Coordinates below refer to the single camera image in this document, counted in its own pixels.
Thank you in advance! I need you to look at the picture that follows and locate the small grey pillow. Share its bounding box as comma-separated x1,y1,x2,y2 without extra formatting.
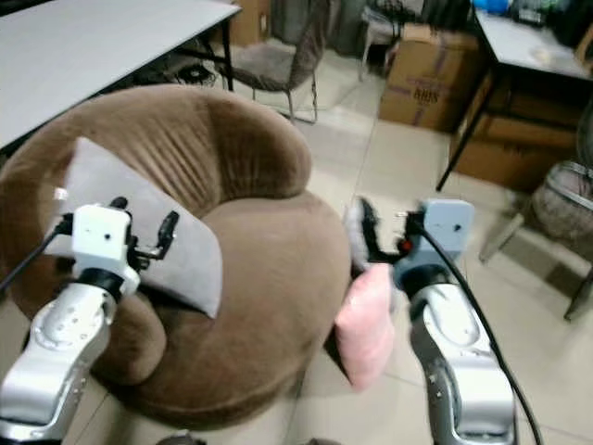
343,200,372,275

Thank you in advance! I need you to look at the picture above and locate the grey square pillow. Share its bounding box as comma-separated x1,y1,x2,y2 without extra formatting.
46,137,224,320

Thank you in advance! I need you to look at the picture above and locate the pink plush pillow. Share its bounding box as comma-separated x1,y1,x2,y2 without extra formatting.
334,262,397,391

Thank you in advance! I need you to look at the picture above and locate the brown round plush sofa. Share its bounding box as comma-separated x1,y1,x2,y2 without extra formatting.
0,83,353,429

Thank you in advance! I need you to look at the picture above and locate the large white table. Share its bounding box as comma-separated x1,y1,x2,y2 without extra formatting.
0,0,243,151

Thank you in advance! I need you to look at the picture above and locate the cardboard box with purple print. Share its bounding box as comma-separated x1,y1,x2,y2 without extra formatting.
377,23,488,133

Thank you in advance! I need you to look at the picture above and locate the large plain cardboard box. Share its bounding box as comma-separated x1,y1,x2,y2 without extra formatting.
449,79,593,193

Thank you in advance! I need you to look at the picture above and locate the grey mesh chair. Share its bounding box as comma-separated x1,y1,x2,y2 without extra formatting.
480,93,593,323

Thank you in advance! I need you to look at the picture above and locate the small brown cardboard box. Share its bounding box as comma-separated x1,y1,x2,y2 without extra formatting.
227,0,275,49

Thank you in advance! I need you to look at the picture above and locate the white desk with black legs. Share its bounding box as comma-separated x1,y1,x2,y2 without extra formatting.
435,7,593,193

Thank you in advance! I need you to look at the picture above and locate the blue object on desk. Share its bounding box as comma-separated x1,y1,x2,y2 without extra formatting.
471,0,512,14

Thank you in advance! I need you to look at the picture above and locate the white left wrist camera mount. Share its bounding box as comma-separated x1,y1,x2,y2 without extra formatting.
70,204,133,274

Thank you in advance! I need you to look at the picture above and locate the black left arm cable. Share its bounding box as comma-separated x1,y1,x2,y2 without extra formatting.
0,215,73,296

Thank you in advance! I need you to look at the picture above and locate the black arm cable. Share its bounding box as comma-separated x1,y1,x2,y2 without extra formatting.
0,215,73,296
408,215,546,445

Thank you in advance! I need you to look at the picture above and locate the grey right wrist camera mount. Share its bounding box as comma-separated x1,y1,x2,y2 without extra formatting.
415,199,476,258

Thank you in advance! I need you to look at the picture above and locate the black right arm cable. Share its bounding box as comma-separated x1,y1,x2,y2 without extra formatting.
408,215,546,445

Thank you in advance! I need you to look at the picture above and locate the grey cushioned wire chair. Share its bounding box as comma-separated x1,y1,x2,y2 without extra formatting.
230,0,336,125

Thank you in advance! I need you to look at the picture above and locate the white metal frame chair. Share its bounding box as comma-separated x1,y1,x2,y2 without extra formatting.
360,0,407,70

